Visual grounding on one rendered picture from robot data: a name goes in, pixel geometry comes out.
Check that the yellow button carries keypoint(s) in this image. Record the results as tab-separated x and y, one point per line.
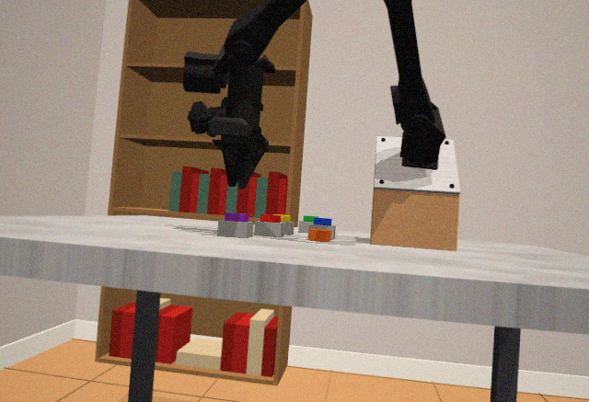
289	226

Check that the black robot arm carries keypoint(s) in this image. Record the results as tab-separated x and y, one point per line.
250	34

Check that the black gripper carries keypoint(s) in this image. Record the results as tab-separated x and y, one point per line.
242	143

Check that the red button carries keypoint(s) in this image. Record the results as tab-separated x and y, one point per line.
269	225

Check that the blue button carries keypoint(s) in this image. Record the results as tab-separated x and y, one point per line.
323	224

